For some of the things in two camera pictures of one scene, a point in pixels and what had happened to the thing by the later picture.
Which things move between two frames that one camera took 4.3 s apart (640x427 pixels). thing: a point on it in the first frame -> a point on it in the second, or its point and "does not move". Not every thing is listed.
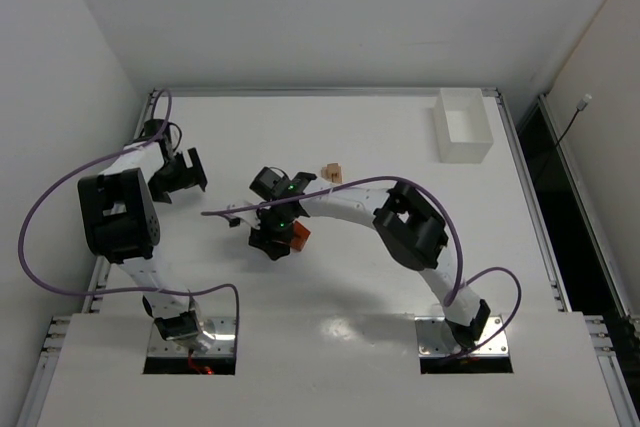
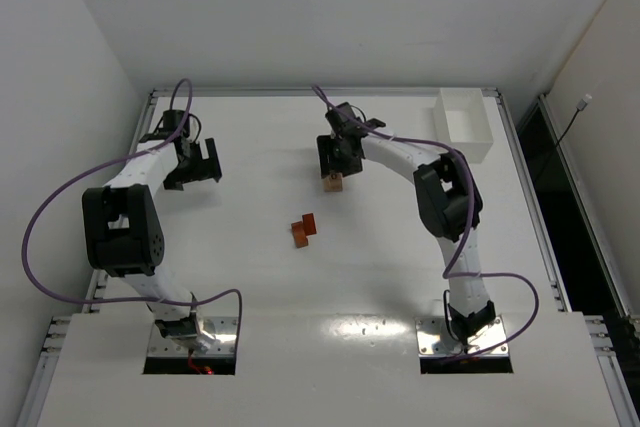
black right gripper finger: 278,249 -> 352,168
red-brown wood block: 300,235 does not move
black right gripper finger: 259,239 -> 325,155
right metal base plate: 435,338 does not move
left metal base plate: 222,327 does not move
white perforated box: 462,132 does not move
